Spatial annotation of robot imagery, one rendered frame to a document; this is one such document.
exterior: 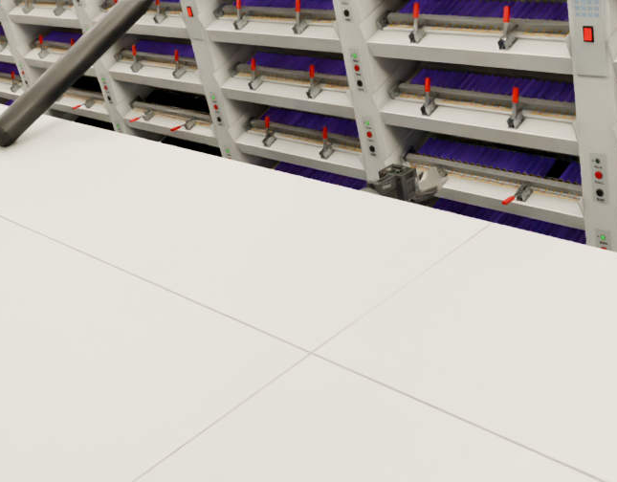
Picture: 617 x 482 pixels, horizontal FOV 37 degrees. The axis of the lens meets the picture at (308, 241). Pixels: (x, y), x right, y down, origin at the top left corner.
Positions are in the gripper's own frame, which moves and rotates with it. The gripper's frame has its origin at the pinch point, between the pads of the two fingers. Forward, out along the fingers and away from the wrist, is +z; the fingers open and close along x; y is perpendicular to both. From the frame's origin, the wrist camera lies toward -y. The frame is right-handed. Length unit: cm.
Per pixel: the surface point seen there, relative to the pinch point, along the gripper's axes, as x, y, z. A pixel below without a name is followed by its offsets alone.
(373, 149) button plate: 34.6, -3.5, 15.4
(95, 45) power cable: -62, 70, -109
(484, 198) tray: -1.4, -11.9, 16.4
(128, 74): 156, 8, 16
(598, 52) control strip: -36.7, 28.8, 14.4
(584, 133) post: -31.8, 10.0, 15.4
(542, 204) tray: -18.0, -10.7, 17.4
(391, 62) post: 30.5, 18.9, 23.3
